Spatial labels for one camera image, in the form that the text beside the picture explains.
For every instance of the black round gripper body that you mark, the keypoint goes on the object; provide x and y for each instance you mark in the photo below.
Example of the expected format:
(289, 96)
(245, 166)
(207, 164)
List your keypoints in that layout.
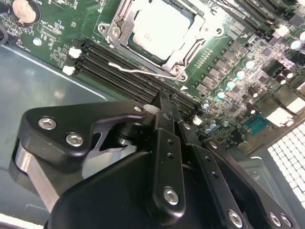
(107, 198)

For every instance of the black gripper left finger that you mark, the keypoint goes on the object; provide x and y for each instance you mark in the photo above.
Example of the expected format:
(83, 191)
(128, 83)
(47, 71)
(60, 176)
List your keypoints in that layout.
(59, 124)

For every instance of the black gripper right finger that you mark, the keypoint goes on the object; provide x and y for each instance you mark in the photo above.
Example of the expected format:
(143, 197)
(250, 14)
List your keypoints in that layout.
(210, 167)

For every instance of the metal socket cover frame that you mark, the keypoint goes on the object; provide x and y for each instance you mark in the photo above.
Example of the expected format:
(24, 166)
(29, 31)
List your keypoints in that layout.
(193, 44)

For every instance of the silver square CPU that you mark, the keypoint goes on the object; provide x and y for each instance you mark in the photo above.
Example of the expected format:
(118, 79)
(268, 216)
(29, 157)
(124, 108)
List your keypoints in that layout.
(162, 31)

